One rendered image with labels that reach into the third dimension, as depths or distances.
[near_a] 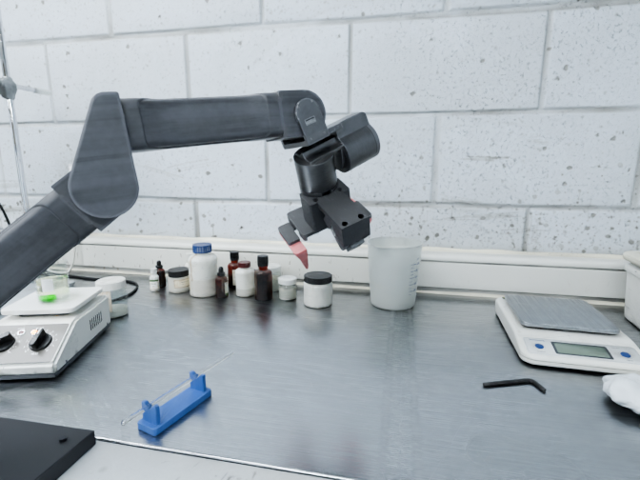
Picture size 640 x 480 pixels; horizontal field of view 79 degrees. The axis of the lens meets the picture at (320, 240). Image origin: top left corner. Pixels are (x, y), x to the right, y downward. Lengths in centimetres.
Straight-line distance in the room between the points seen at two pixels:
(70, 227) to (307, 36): 80
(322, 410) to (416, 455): 14
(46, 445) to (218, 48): 95
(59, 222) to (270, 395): 35
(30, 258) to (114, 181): 11
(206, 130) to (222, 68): 69
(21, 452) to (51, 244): 24
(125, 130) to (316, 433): 41
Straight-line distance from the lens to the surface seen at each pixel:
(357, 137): 57
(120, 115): 46
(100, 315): 87
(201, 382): 61
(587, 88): 112
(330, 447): 52
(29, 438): 60
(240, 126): 50
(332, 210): 53
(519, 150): 107
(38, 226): 48
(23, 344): 79
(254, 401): 60
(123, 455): 56
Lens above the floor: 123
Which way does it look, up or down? 11 degrees down
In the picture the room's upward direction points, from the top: straight up
